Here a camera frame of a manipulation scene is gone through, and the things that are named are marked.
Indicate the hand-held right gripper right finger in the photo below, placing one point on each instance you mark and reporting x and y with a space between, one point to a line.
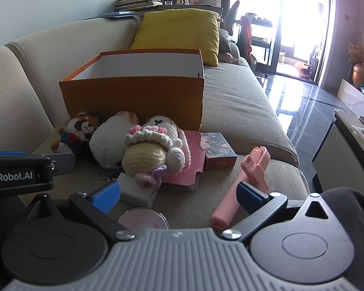
249 197

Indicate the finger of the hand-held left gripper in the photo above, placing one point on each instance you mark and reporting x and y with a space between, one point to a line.
9 153

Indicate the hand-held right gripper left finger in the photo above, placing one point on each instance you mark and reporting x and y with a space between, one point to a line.
106 197

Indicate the pink selfie stick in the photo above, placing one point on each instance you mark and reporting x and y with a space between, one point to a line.
251 166

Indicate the white charger block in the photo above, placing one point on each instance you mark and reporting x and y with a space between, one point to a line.
133 191

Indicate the round pink compact mirror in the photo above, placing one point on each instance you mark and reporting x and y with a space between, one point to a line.
145 218

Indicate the grey rectangular case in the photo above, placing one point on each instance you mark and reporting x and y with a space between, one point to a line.
63 164

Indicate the crochet doll with bonnet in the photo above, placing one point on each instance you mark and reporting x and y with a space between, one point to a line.
145 154

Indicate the dark red card box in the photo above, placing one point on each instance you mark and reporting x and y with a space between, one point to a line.
218 148

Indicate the white cat plush toy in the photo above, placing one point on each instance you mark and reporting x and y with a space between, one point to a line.
106 139

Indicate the pink notebook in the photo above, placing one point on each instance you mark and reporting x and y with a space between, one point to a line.
191 163

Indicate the red panda plush toy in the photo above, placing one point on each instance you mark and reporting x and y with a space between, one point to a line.
83 124

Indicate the white coffee table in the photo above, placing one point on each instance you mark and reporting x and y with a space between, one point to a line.
336 157

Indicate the beige fabric sofa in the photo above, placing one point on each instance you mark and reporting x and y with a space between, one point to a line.
236 97

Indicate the person's dark trouser leg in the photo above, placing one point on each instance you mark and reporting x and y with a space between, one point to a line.
348 218

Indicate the white marble cabinet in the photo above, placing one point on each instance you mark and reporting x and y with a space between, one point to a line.
355 97

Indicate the grey checkered cushion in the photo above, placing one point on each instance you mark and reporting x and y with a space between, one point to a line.
224 41

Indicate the red hanging clothing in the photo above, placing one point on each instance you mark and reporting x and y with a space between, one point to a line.
246 36

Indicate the copper vase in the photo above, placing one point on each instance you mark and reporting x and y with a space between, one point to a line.
361 75

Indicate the blue folder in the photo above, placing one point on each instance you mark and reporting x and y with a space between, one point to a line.
118 14

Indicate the black office chair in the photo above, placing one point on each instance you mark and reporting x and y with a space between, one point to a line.
232 18

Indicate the dried flowers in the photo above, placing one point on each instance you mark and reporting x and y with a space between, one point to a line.
355 51

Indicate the yellow pillow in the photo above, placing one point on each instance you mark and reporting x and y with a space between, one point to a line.
176 30

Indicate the stack of books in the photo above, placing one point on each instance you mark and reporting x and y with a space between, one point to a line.
136 1

